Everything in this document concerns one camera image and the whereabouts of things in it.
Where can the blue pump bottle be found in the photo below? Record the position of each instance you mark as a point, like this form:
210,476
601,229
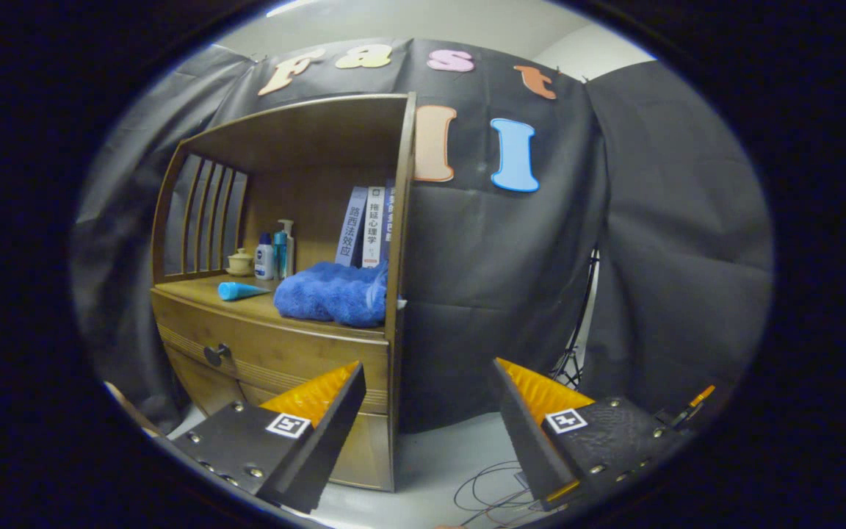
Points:
280,257

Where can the book with pale purple spine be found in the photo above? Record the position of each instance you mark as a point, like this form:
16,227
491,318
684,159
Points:
353,228

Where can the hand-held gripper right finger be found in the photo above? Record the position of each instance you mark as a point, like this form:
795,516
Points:
529,441

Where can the blue and white tube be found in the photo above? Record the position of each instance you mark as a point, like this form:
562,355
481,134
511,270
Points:
236,291

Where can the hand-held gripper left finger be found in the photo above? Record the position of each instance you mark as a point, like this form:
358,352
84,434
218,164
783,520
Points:
320,448

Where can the beige lidded ceramic cup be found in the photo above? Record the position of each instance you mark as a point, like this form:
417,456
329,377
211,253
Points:
240,263

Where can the book with white spine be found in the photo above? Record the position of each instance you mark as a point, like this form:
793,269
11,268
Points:
374,228

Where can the black light stand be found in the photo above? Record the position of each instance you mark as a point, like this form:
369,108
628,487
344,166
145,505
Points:
573,353

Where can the black backdrop cloth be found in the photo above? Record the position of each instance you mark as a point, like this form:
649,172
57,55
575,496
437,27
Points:
651,257

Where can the wooden cabinet door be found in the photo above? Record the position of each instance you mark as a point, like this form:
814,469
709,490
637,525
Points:
364,455
203,386

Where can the blue towel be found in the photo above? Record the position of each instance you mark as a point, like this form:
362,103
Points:
327,294

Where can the white bottle with blue cap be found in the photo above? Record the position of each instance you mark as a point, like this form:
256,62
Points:
264,261

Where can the wooden countertop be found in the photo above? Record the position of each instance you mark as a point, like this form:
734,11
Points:
247,305

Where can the wooden drawer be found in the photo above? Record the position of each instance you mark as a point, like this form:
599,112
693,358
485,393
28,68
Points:
283,353

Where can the wooden cabinet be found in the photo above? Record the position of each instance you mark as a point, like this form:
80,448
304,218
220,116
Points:
320,139

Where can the book with dark blue spine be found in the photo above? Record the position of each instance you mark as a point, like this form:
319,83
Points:
388,220

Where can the black and orange tool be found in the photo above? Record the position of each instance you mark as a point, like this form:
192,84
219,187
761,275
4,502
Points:
700,397

